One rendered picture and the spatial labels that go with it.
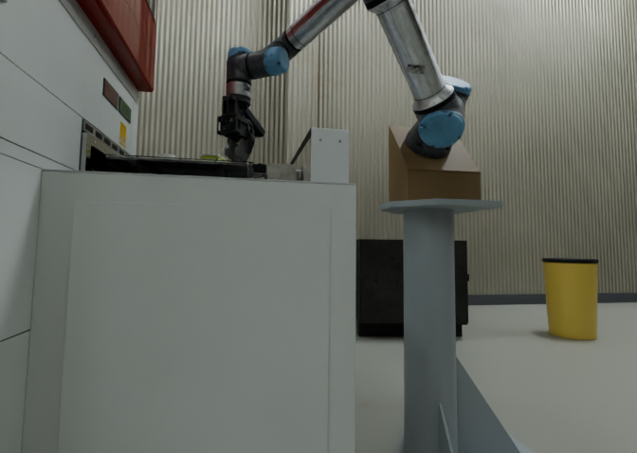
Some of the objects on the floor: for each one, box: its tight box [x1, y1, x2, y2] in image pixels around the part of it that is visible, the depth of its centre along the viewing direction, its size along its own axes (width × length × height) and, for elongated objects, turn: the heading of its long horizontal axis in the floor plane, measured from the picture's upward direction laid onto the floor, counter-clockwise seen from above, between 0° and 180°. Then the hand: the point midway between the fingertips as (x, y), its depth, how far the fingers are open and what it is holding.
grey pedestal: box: [379, 198, 535, 453], centre depth 123 cm, size 51×44×82 cm
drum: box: [542, 258, 599, 340], centre depth 299 cm, size 38×38×60 cm
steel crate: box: [355, 239, 469, 336], centre depth 327 cm, size 87×106×73 cm
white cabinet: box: [22, 172, 356, 453], centre depth 121 cm, size 64×96×82 cm
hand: (240, 167), depth 114 cm, fingers closed
